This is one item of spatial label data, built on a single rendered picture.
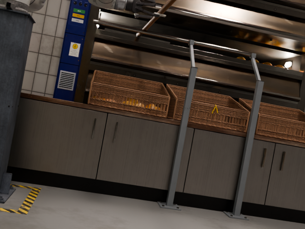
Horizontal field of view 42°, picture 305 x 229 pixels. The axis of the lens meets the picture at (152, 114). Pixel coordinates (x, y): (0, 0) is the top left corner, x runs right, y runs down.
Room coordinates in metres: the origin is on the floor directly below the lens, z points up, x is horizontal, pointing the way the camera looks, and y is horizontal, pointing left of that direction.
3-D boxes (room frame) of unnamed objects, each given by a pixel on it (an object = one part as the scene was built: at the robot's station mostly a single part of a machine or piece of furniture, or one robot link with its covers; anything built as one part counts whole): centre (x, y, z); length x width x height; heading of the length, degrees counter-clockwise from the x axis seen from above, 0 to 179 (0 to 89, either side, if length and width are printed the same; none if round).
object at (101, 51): (3.26, -0.33, 1.02); 1.79 x 0.11 x 0.19; 99
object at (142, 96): (2.90, 0.20, 0.72); 0.56 x 0.49 x 0.28; 98
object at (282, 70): (3.28, -0.32, 1.16); 1.80 x 0.06 x 0.04; 99
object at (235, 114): (2.99, -0.38, 0.72); 0.56 x 0.49 x 0.28; 100
